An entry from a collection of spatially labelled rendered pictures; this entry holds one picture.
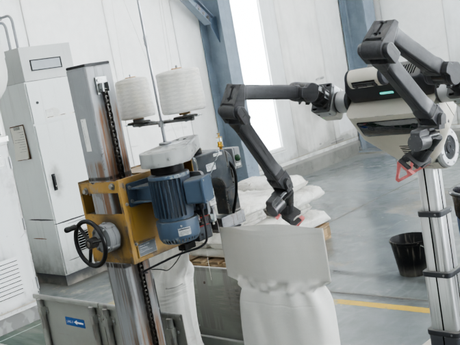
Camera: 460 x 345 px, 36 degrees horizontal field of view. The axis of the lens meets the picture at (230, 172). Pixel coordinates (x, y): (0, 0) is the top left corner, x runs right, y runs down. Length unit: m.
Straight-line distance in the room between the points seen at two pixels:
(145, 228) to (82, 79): 0.58
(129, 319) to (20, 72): 4.06
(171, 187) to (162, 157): 0.11
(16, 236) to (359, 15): 7.29
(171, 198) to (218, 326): 1.22
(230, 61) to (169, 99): 6.05
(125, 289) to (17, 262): 2.88
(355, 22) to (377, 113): 8.64
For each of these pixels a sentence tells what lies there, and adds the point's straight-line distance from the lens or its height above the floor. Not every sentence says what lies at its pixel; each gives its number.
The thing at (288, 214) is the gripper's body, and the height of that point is 1.04.
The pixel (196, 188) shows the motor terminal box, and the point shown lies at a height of 1.27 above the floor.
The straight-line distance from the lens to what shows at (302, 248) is 2.58.
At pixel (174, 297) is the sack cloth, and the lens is 3.10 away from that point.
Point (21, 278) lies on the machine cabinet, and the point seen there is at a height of 0.41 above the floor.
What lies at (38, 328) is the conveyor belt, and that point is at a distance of 4.36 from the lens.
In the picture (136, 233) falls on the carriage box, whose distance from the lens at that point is 2.59.
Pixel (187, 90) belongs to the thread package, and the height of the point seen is 1.60.
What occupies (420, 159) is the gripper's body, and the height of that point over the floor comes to 1.24.
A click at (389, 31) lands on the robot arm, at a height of 1.68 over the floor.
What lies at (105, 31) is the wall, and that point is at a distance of 7.82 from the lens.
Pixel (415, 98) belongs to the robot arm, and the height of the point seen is 1.46.
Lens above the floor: 1.65
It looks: 8 degrees down
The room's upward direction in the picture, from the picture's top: 10 degrees counter-clockwise
